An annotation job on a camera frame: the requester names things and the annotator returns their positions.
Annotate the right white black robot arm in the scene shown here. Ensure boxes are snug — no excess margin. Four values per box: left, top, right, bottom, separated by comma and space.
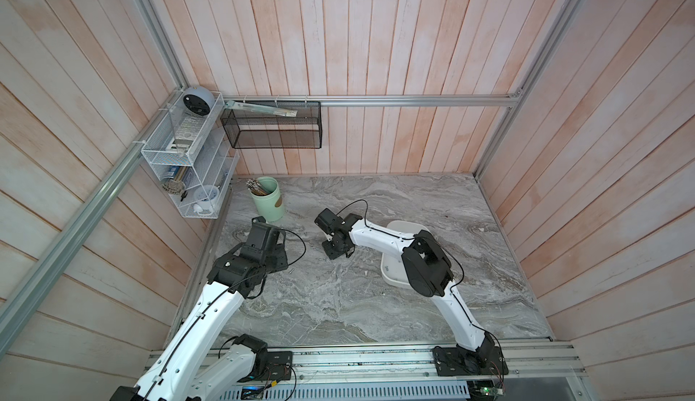
314, 208, 509, 377

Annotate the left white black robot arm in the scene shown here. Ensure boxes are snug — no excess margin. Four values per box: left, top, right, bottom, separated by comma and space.
112, 216, 291, 400

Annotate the white rectangular storage tray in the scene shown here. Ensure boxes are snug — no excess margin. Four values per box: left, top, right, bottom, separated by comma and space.
380, 220, 425, 289

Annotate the green cup with utensils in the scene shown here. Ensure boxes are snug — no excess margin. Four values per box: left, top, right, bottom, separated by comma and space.
246, 177, 286, 223

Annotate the white mug on shelf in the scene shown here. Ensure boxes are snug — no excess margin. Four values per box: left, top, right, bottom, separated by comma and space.
193, 185, 220, 216

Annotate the round grey alarm clock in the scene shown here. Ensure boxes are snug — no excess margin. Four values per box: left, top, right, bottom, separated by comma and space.
183, 86, 215, 116

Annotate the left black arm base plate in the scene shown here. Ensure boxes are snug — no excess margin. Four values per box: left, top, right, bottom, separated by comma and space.
239, 350, 293, 383

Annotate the black wire mesh basket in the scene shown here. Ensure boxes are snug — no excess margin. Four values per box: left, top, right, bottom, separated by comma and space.
221, 100, 323, 149

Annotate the white wire shelf rack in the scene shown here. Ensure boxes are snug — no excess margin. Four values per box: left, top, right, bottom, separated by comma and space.
141, 89, 239, 219

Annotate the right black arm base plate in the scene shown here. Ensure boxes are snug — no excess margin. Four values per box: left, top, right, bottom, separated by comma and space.
432, 347, 509, 377

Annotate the horizontal aluminium wall rail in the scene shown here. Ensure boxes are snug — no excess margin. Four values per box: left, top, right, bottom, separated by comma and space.
224, 94, 519, 107

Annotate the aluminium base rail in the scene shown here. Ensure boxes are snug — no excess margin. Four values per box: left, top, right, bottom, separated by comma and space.
203, 339, 597, 400

